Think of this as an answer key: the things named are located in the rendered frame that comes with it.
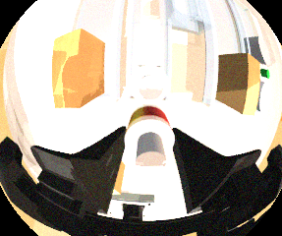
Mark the pale yellow block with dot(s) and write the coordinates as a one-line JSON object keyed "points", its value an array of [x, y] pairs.
{"points": [[120, 177]]}

